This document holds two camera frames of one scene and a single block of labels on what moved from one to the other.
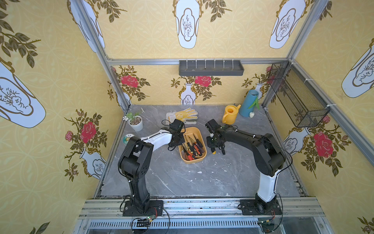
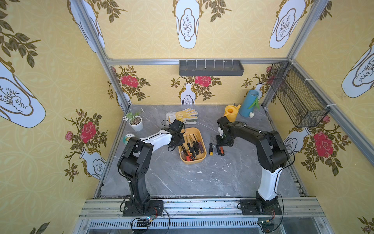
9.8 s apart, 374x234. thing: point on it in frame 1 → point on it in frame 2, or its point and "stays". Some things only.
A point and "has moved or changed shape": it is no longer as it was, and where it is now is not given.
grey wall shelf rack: (212, 68) stays
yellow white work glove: (187, 116) stays
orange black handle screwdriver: (196, 147) has moved or changed shape
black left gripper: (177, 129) stays
